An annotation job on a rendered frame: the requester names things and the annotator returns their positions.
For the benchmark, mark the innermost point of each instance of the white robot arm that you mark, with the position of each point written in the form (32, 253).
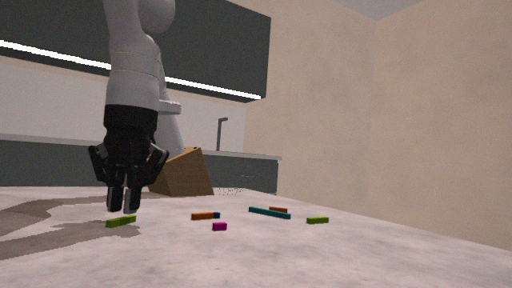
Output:
(135, 64)

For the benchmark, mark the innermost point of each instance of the lime green rod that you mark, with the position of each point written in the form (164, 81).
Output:
(120, 221)
(317, 220)

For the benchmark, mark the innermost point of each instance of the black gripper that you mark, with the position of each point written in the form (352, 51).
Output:
(128, 142)

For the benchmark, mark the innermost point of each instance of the small magenta block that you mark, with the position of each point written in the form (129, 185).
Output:
(219, 226)

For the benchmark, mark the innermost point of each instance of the orange rod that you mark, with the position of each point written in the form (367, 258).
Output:
(202, 216)
(278, 209)

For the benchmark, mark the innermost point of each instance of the turquoise rod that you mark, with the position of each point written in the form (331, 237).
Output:
(269, 212)

